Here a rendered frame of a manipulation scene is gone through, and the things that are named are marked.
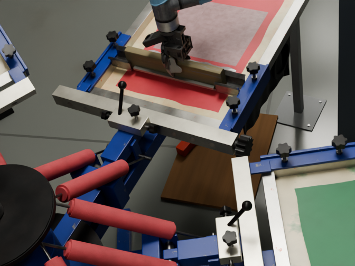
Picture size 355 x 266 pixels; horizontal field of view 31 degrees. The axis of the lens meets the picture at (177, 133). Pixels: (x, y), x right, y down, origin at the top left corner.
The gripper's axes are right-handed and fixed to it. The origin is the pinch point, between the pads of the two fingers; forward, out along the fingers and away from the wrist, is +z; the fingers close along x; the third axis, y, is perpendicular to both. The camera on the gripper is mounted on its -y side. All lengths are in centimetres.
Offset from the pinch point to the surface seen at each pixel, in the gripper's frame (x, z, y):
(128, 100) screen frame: -16.6, 2.2, -9.7
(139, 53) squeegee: -0.9, -4.8, -12.6
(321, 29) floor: 140, 101, 2
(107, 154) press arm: -42.8, -2.9, -0.7
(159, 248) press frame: -66, -4, 31
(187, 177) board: 18, 99, -23
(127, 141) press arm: -36.1, -2.9, 2.6
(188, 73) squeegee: -1.7, -1.2, 6.8
